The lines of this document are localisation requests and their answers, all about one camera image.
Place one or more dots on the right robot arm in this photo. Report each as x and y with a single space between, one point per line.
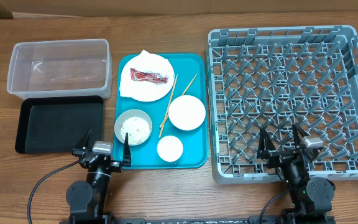
311 196

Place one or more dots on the grey dishwasher rack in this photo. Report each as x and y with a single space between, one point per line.
273 77

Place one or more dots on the red snack wrapper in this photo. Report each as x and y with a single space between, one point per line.
155 78

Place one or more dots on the white paper cup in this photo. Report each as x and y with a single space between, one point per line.
170 148

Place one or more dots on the white rice pile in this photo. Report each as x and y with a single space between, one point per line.
137 129

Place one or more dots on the black plastic tray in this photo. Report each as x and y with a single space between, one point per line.
57 124

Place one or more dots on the large white plate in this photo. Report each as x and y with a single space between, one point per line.
148 91

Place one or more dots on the pink white bowl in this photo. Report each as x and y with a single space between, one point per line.
187 112

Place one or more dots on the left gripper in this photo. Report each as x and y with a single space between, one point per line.
80 149

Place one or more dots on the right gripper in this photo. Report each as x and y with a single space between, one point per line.
283 155

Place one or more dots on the white napkin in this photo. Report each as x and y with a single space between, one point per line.
145 57

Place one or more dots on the wooden chopstick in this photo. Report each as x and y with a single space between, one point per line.
166 113
189 84

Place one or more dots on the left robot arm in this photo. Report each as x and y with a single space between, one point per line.
87 198

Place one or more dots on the grey bowl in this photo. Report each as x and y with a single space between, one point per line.
126 115

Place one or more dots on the teal serving tray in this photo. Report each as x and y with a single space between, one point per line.
190 69

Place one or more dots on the clear plastic waste bin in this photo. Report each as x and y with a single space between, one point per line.
60 68

